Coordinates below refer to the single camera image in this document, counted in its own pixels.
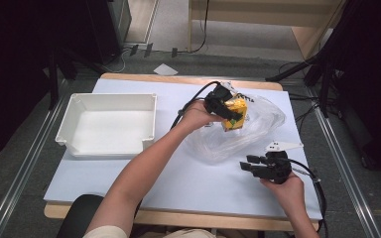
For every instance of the yellow carton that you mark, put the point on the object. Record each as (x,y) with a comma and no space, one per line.
(236,124)

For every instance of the clear plastic bag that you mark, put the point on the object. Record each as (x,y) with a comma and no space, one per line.
(261,129)

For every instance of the person's left hand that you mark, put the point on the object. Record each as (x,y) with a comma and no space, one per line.
(195,117)

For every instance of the person's beige clothing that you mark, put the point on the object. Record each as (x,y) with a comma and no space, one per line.
(105,233)

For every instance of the metal floor rail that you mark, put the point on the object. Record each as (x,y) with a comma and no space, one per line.
(23,168)
(347,172)

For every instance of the white paper sheet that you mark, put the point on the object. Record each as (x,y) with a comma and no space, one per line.
(165,69)

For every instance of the black metal stand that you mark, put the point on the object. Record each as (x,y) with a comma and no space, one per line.
(314,62)

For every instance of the black cabinet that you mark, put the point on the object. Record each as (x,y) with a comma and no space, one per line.
(92,29)

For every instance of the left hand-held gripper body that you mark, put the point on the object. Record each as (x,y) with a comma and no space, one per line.
(216,97)

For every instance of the black chair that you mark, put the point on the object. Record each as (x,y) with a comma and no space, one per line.
(79,214)

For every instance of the person's right hand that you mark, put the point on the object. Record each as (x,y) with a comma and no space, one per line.
(291,193)

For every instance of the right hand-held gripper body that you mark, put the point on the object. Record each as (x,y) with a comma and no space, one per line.
(276,167)

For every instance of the light wooden desk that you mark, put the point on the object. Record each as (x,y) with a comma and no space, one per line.
(264,18)

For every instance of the white plastic bin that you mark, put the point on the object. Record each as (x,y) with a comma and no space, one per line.
(112,132)

